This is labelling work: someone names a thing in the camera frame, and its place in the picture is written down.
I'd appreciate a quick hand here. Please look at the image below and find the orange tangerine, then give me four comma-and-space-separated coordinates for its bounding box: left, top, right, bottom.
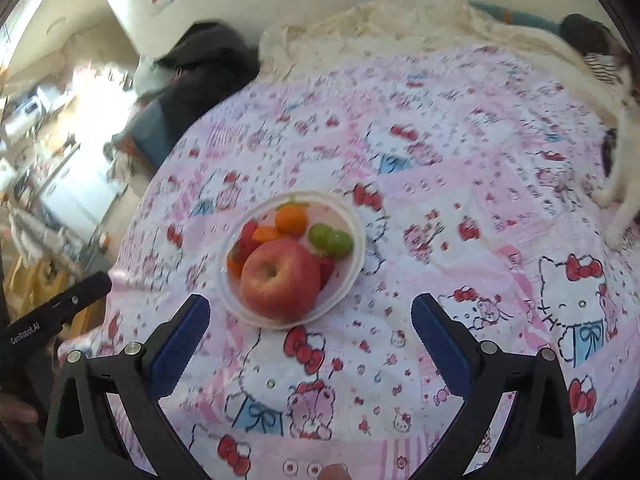
252, 226, 284, 244
274, 204, 308, 238

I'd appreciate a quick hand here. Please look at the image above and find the large red apple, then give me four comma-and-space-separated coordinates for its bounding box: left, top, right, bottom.
240, 238, 321, 323

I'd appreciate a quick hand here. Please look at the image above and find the strawberry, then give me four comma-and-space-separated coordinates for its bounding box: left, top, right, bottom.
314, 255, 335, 289
229, 236, 260, 264

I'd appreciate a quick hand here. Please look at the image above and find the green grape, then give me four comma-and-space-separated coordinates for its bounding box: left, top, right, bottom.
308, 223, 333, 250
326, 230, 354, 260

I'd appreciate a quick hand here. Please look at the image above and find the wooden rack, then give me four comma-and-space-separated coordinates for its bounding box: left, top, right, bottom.
1, 240, 106, 341

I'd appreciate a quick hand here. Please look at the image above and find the white drawer cabinet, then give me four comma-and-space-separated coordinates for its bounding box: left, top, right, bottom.
34, 144, 128, 243

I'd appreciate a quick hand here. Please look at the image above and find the strawberry in plate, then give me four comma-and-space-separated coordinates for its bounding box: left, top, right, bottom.
229, 236, 260, 264

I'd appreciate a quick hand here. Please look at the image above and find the red cherry tomato in plate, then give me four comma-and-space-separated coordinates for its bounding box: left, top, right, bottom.
240, 219, 259, 240

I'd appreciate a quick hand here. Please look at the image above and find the orange tangerine in plate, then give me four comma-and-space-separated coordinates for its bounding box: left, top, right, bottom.
274, 204, 308, 238

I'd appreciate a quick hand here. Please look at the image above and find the white tabby cat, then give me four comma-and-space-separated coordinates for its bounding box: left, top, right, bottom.
591, 63, 640, 250

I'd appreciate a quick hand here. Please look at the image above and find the pink Hello Kitty blanket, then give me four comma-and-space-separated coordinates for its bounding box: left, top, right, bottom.
63, 47, 639, 479

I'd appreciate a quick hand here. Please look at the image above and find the green grape in plate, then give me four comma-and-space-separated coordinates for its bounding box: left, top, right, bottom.
308, 223, 333, 250

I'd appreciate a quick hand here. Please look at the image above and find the white pink strawberry plate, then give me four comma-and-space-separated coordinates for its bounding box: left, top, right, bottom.
214, 191, 367, 330

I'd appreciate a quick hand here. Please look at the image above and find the black jacket on chair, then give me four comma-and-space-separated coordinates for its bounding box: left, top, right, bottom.
103, 21, 259, 174

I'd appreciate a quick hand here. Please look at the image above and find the striped cloth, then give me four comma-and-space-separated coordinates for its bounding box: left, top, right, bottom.
584, 52, 618, 86

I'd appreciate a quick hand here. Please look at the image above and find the cream bed sheet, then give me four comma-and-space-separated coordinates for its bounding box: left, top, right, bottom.
258, 0, 617, 124

